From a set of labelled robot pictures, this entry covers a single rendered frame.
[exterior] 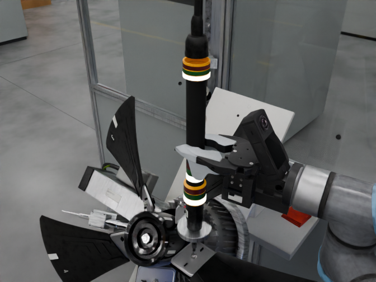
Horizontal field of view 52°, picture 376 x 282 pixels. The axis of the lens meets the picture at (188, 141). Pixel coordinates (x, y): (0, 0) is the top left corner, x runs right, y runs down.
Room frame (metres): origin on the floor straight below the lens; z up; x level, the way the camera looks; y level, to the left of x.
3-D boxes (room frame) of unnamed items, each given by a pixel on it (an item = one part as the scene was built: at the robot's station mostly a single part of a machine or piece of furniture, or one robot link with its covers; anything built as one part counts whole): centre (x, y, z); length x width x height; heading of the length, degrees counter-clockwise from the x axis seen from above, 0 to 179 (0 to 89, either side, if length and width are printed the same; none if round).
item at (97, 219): (0.79, 0.25, 1.08); 0.07 x 0.04 x 0.06; 61
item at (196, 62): (0.57, -0.01, 1.62); 0.04 x 0.04 x 0.03
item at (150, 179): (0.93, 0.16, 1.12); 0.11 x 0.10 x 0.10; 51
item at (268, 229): (1.07, -0.27, 0.84); 0.36 x 0.24 x 0.03; 51
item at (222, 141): (0.58, -0.04, 1.46); 0.09 x 0.03 x 0.06; 52
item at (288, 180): (0.51, -0.12, 1.45); 0.12 x 0.08 x 0.09; 61
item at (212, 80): (1.19, -0.06, 1.36); 0.10 x 0.07 x 0.08; 176
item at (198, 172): (0.54, -0.02, 1.46); 0.09 x 0.03 x 0.06; 69
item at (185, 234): (0.58, -0.01, 1.32); 0.09 x 0.07 x 0.10; 176
